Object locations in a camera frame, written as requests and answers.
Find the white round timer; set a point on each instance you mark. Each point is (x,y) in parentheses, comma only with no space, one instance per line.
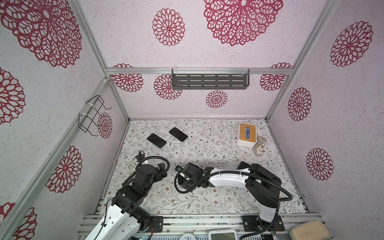
(188,236)

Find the black phone far middle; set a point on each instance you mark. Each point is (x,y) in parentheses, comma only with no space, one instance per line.
(178,134)

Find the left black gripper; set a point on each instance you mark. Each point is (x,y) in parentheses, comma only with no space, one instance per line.
(162,169)

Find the black phone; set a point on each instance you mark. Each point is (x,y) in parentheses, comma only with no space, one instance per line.
(243,166)
(156,140)
(178,134)

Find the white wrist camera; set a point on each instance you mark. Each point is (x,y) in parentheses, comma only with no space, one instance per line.
(140,156)
(179,169)

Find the grey wall shelf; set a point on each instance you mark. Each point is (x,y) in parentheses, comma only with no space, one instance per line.
(209,81)

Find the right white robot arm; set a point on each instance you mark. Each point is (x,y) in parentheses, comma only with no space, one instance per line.
(260,183)

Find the beige sponge block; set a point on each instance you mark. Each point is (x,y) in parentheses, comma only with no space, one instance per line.
(314,230)

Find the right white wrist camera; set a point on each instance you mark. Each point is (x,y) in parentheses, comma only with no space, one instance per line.
(179,169)

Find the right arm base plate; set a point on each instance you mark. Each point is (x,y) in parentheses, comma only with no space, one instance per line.
(253,223)

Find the black wire wall rack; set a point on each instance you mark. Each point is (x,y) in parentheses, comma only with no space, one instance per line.
(97,121)

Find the black phone far left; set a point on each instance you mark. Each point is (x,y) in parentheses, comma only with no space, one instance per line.
(156,140)

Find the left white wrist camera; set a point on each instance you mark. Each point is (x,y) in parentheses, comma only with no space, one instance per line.
(140,156)

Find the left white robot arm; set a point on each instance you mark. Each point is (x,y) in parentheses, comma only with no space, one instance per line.
(124,217)

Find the white wooden-top tissue box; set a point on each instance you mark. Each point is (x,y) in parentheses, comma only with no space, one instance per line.
(247,135)

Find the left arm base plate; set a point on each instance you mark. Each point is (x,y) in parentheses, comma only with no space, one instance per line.
(155,224)

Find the black phone near right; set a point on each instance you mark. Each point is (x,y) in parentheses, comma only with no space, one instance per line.
(243,166)

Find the white display device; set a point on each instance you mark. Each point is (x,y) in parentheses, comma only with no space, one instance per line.
(223,234)

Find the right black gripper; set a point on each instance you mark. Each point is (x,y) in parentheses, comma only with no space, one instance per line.
(186,184)

